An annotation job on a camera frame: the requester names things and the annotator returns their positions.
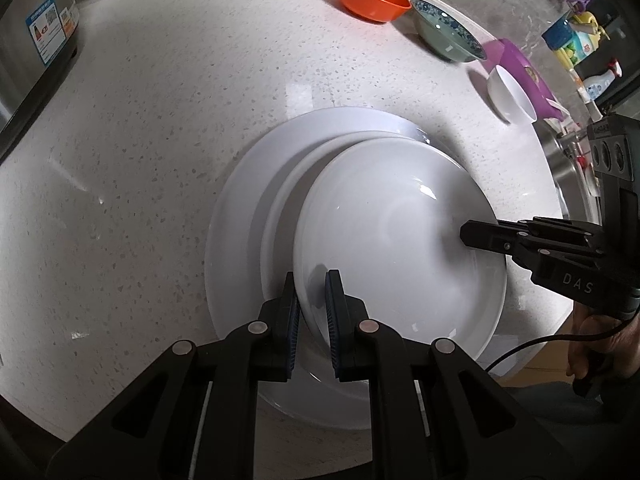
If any large white plate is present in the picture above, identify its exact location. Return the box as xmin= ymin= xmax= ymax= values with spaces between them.
xmin=204 ymin=106 xmax=506 ymax=431

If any small white plate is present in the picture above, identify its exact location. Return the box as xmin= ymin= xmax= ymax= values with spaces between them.
xmin=292 ymin=136 xmax=508 ymax=358

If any white spray bottle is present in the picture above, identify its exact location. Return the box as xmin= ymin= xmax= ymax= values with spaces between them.
xmin=582 ymin=59 xmax=623 ymax=102

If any blue patterned ceramic bowl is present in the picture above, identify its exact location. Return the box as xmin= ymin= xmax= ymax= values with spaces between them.
xmin=410 ymin=0 xmax=488 ymax=63

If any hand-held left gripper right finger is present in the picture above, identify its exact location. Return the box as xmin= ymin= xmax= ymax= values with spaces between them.
xmin=324 ymin=270 xmax=591 ymax=480

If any steel rice cooker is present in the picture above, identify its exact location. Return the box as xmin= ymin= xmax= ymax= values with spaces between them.
xmin=0 ymin=0 xmax=83 ymax=161

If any person's right hand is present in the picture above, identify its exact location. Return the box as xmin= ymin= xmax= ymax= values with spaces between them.
xmin=566 ymin=302 xmax=640 ymax=384

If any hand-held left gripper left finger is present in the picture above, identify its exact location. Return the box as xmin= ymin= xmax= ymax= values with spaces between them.
xmin=47 ymin=271 xmax=302 ymax=480

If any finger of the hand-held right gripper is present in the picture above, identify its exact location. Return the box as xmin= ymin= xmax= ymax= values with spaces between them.
xmin=509 ymin=243 xmax=637 ymax=321
xmin=460 ymin=216 xmax=608 ymax=257

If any purple plastic basin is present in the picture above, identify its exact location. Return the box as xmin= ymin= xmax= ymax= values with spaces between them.
xmin=482 ymin=37 xmax=568 ymax=118

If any yellow dish soap bottle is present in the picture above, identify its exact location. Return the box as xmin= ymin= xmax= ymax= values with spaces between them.
xmin=555 ymin=10 xmax=608 ymax=68

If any steel sink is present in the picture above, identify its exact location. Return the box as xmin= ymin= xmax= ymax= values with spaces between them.
xmin=542 ymin=120 xmax=601 ymax=226

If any blue cup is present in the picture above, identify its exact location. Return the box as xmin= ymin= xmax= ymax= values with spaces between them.
xmin=541 ymin=12 xmax=576 ymax=53

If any white bowl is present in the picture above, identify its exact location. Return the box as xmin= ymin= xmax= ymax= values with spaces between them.
xmin=486 ymin=64 xmax=540 ymax=125

